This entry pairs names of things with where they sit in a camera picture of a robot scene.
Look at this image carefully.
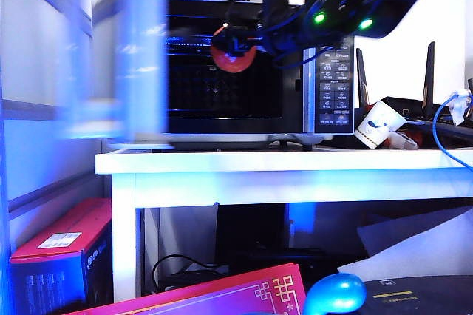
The black box yellow print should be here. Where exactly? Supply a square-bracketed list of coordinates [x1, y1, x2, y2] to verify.
[354, 274, 473, 315]

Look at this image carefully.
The white table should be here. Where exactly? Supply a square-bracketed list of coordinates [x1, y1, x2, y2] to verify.
[94, 146, 473, 303]

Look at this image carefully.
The blue cable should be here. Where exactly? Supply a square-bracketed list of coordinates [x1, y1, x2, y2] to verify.
[431, 91, 473, 169]

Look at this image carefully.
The blue glossy oval object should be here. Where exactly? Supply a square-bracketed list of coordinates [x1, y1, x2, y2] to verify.
[302, 272, 368, 315]

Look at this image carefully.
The black cable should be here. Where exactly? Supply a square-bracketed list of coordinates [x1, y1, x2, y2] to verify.
[151, 254, 226, 296]

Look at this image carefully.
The red and blue carton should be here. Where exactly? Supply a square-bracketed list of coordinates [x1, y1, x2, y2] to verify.
[9, 197, 114, 315]

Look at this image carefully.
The red white small packet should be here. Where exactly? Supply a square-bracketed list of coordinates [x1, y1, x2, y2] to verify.
[384, 129, 423, 150]

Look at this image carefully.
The grey cardboard sheet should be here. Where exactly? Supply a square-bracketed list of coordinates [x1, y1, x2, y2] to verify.
[356, 204, 473, 257]

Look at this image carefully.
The black glass microwave door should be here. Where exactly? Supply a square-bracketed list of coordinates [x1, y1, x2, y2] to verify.
[64, 0, 169, 148]

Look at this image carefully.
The black router with antennas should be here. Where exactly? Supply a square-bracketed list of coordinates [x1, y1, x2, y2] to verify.
[353, 41, 473, 149]

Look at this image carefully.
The orange fruit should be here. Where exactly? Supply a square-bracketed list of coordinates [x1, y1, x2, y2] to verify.
[210, 26, 256, 74]

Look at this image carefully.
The silver black microwave oven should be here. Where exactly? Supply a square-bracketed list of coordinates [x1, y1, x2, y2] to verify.
[121, 0, 355, 152]

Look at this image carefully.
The pink printed gift box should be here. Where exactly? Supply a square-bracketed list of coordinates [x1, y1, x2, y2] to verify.
[62, 262, 307, 315]

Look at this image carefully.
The white paper cup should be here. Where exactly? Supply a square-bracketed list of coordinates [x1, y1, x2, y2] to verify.
[353, 99, 408, 150]

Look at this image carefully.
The white cable tag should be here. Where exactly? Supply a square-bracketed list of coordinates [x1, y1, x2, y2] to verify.
[447, 89, 473, 126]

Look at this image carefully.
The black computer case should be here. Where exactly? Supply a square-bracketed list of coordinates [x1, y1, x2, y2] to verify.
[215, 203, 287, 257]

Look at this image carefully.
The white foam sheet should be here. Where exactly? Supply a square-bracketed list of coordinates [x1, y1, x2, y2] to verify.
[336, 229, 473, 283]

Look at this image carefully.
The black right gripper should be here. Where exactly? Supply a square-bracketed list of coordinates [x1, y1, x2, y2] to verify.
[215, 0, 344, 59]

